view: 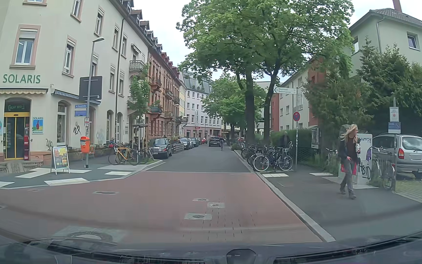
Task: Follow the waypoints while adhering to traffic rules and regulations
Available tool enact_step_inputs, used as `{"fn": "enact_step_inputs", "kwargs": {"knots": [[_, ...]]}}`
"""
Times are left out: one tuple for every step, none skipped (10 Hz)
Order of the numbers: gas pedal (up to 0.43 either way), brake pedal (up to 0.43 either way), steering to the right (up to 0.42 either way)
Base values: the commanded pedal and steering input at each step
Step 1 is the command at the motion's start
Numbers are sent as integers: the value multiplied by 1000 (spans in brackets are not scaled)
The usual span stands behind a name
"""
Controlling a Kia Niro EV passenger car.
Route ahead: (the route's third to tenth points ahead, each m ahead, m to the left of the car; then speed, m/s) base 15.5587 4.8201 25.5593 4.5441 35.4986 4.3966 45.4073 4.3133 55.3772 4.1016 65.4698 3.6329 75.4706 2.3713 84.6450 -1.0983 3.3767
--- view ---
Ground row of parked cars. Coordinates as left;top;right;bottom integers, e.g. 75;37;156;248
177;136;209;150

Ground white building with grey roof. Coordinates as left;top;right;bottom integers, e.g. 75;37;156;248
179;70;223;139

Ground red and grey paved road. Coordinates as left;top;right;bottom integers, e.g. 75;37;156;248
0;144;337;245

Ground black parked car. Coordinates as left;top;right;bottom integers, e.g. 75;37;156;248
148;137;173;160

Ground row of bicycles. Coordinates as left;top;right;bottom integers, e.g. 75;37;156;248
240;142;294;172

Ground dark bicycle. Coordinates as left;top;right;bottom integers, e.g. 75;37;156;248
366;145;397;191
322;147;340;174
135;145;155;165

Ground white and red brick building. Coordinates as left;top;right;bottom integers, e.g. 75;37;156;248
256;59;329;133

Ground small slender tree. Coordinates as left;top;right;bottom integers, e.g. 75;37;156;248
127;65;152;148

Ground green hedge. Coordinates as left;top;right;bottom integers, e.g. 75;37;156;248
269;128;314;150

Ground yellow bicycle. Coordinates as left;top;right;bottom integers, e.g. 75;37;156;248
108;143;140;166

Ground large green tree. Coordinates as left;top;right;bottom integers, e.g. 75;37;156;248
176;0;270;145
259;0;355;145

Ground display case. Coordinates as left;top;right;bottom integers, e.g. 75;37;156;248
310;126;320;150

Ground outdoor seating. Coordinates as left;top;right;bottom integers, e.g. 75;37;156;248
67;144;113;161

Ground grey asphalt pavement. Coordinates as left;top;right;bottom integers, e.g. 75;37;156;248
233;150;422;242

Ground grey pavement with white slabs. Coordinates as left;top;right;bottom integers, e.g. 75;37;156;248
0;153;165;190

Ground car's own bonnet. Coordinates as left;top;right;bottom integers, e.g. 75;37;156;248
0;219;422;264

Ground sandwich board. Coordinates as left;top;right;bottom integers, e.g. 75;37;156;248
51;145;71;175

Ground white street cabinet with graffiti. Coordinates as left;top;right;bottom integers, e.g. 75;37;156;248
338;133;373;185

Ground parking sign on pole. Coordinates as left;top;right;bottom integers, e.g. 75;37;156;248
388;96;401;192

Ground cream corner building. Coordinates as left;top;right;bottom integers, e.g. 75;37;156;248
0;0;154;166

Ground pale green building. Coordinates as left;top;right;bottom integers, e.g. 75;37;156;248
347;0;422;79

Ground silver van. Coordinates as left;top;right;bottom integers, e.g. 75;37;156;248
371;133;422;180

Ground dense green bushes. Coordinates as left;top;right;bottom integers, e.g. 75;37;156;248
304;38;422;176

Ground road sign on post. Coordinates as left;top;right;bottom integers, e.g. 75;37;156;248
273;86;302;170

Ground lamp post with signs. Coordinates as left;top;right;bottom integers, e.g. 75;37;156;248
74;36;105;169

